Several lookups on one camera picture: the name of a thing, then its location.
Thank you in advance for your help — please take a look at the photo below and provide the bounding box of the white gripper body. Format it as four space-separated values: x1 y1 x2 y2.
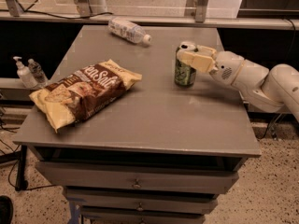
210 51 244 85

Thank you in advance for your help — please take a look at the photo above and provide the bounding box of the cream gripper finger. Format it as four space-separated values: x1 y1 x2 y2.
178 40 218 57
177 50 218 73

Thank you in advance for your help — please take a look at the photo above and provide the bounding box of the green soda can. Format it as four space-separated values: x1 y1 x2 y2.
174 44 197 87

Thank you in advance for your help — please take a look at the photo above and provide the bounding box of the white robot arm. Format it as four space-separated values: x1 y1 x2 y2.
177 42 299 121

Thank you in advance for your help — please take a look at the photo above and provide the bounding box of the clear plastic water bottle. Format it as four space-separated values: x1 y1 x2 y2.
108 17 151 45

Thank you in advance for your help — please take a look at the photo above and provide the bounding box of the grey drawer cabinet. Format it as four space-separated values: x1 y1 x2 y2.
12 24 262 224

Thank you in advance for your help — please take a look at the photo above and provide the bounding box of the sea salt chips bag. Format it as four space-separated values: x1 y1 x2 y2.
30 60 142 131

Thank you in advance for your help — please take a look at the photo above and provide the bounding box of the small clear bottle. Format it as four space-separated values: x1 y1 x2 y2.
28 59 48 87

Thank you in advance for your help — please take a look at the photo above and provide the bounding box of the top grey drawer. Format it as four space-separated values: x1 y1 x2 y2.
36 161 238 194

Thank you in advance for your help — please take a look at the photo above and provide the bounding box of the grey drawer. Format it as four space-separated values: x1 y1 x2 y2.
81 206 206 224
64 189 218 215
36 161 238 194

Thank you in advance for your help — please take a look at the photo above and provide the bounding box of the bottom grey drawer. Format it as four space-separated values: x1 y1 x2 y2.
81 206 206 224

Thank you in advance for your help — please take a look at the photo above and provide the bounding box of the middle grey drawer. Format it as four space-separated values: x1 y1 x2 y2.
64 189 218 215

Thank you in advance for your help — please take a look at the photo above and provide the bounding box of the white pump sanitizer bottle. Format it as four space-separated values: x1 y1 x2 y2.
13 56 37 88

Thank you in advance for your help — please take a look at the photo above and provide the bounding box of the black shoe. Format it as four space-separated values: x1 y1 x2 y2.
0 196 13 224

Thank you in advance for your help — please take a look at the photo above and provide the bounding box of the metal frame leg right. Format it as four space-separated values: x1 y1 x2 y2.
184 0 208 22

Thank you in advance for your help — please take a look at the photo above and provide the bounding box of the metal frame leg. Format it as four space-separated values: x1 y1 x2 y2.
73 0 108 18
184 0 208 22

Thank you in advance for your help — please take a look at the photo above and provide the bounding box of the metal frame leg left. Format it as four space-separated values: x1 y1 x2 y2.
73 0 108 18

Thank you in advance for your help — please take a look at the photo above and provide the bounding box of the black cable on ledge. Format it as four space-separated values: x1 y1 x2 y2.
0 0 115 20

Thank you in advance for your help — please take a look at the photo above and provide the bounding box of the black cable on floor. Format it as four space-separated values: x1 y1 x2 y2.
0 115 57 192

